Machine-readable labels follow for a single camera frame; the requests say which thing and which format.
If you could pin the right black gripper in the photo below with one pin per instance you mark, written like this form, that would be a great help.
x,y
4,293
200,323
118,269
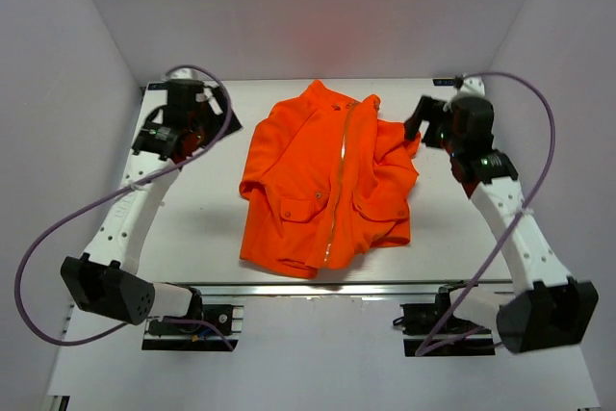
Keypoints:
x,y
426,110

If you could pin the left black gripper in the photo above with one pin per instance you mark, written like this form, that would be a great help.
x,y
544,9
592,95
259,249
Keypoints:
x,y
220,101

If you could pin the orange zip-up jacket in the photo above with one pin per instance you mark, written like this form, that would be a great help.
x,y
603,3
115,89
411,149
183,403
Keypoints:
x,y
326,179

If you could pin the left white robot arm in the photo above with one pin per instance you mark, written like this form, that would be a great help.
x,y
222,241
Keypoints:
x,y
104,279

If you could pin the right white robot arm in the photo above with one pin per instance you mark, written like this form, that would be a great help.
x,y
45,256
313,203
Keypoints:
x,y
549,308

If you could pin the right blue table label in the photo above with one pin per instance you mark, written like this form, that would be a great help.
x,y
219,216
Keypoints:
x,y
443,82

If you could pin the blue table label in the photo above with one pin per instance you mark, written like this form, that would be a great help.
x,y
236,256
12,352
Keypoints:
x,y
156,86
443,82

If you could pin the left blue table label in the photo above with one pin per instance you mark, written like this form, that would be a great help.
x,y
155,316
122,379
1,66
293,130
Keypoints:
x,y
156,86

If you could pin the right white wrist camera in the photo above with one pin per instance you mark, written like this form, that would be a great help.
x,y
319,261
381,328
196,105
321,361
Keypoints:
x,y
468,86

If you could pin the aluminium table front rail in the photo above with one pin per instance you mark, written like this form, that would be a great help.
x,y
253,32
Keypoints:
x,y
323,289

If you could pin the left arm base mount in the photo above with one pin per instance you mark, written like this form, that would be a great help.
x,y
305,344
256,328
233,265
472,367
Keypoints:
x,y
219,330

